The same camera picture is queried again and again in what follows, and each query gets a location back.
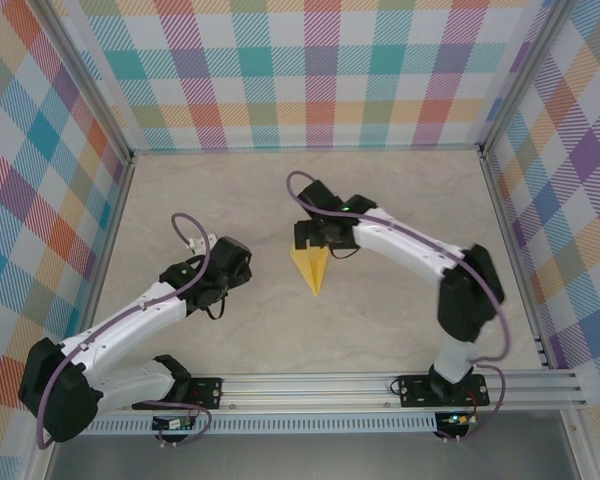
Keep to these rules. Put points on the yellow paper sheet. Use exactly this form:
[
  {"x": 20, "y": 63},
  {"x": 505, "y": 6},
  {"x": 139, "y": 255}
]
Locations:
[{"x": 312, "y": 272}]

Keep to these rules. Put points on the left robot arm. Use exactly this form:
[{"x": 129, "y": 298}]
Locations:
[{"x": 125, "y": 330}]

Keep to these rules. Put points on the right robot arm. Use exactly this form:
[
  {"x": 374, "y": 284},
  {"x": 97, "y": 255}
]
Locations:
[{"x": 420, "y": 250}]

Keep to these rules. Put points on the small green circuit board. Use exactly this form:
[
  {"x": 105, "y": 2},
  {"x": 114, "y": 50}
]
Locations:
[{"x": 172, "y": 424}]

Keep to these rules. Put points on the grey metal panel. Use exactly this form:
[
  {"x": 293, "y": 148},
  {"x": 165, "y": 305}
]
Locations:
[{"x": 305, "y": 457}]

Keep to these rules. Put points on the small circuit board with LED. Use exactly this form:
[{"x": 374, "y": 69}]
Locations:
[{"x": 457, "y": 419}]

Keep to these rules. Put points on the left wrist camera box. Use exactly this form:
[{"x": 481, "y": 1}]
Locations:
[{"x": 230, "y": 257}]

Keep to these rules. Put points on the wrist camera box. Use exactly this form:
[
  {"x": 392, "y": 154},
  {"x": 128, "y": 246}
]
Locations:
[
  {"x": 230, "y": 257},
  {"x": 317, "y": 197}
]

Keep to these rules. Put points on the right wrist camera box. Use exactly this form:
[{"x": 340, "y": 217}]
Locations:
[{"x": 317, "y": 197}]

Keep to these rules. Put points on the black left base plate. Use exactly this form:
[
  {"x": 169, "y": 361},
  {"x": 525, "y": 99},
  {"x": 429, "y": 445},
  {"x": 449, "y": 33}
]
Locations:
[{"x": 207, "y": 392}]

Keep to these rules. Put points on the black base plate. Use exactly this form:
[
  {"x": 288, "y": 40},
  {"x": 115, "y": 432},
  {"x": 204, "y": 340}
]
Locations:
[
  {"x": 415, "y": 392},
  {"x": 207, "y": 392}
]

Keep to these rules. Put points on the aluminium side rail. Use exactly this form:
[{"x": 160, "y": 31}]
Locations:
[
  {"x": 102, "y": 265},
  {"x": 515, "y": 265}
]

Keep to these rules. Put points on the wide aluminium frame rail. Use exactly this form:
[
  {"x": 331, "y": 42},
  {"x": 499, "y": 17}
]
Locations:
[{"x": 305, "y": 392}]

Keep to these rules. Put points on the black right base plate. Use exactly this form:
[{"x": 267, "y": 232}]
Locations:
[{"x": 415, "y": 392}]

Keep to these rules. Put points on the aluminium frame post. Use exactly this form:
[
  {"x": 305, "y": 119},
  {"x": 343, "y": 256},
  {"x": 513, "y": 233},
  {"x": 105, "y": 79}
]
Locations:
[
  {"x": 85, "y": 80},
  {"x": 522, "y": 75}
]

